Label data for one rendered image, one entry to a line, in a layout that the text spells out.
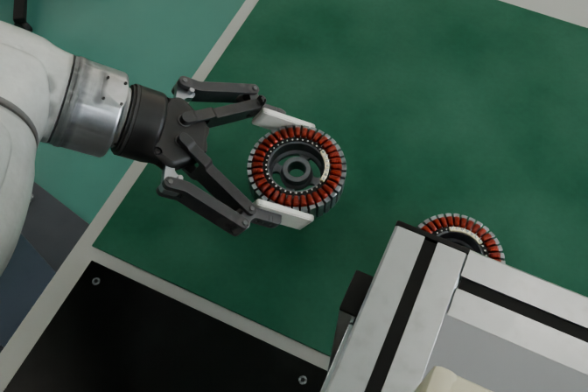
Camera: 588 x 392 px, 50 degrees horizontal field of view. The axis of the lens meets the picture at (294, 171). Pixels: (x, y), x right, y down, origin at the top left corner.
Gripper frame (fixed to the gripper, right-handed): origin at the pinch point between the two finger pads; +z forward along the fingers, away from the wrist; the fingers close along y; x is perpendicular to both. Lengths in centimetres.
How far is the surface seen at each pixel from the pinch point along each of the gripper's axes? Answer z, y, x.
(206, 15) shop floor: 16, 103, 89
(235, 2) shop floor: 24, 109, 85
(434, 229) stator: 16.6, -4.7, -4.2
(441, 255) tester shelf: -6.3, -21.4, -29.3
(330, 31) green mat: 8.4, 29.1, 5.4
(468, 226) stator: 20.1, -4.1, -6.3
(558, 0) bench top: 39, 37, -12
